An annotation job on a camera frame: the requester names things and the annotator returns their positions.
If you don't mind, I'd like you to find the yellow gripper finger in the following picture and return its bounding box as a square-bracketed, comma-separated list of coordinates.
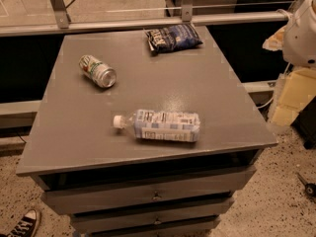
[270, 67, 316, 126]
[262, 27, 285, 51]

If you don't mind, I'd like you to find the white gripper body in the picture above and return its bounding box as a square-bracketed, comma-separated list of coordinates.
[282, 0, 316, 68]

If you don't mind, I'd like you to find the blue chip bag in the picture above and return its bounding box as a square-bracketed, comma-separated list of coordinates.
[146, 24, 202, 53]

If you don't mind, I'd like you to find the black caster wheel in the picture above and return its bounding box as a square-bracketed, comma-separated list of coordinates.
[296, 173, 316, 198]

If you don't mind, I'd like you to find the clear plastic water bottle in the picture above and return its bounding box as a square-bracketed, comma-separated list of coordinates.
[113, 109, 200, 143]

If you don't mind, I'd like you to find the grey drawer cabinet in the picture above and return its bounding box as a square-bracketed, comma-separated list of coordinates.
[17, 28, 277, 237]

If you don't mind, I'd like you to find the grey metal railing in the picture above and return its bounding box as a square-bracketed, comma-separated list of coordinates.
[0, 0, 303, 37]

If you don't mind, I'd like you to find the black white sneaker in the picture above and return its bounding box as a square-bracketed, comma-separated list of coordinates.
[0, 209, 41, 237]

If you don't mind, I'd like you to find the white cable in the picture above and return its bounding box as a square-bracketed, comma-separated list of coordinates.
[256, 61, 292, 111]

